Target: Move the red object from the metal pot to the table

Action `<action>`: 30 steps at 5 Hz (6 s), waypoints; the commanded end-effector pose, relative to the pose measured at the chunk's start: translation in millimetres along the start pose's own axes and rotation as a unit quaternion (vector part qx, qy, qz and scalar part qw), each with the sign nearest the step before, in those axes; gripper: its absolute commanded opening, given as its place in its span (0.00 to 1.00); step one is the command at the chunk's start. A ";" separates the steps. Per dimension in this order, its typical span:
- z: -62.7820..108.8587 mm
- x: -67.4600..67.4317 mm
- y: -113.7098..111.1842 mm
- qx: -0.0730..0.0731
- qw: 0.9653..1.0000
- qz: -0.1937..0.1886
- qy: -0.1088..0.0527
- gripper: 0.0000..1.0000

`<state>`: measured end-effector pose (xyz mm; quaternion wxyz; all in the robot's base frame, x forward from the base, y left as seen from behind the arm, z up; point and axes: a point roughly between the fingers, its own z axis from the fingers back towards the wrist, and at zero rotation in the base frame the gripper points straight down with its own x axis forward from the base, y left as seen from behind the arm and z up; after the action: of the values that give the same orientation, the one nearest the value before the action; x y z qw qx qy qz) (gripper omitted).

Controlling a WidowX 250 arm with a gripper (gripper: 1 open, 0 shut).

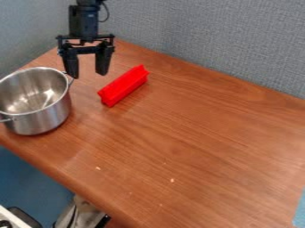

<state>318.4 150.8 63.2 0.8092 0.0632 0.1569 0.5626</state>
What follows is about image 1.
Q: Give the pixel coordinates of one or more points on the stainless steel pot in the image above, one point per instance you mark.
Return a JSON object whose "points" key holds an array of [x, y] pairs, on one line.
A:
{"points": [[35, 101]]}

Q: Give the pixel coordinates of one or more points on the metal table leg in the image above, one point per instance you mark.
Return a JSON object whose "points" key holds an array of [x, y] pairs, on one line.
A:
{"points": [[82, 215]]}

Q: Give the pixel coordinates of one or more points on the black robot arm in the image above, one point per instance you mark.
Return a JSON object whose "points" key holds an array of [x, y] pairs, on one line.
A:
{"points": [[86, 15]]}

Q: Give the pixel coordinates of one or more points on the red star-shaped block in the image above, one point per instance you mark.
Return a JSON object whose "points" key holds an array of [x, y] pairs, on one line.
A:
{"points": [[123, 86]]}

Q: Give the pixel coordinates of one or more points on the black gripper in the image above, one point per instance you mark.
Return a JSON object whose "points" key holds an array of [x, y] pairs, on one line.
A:
{"points": [[71, 46]]}

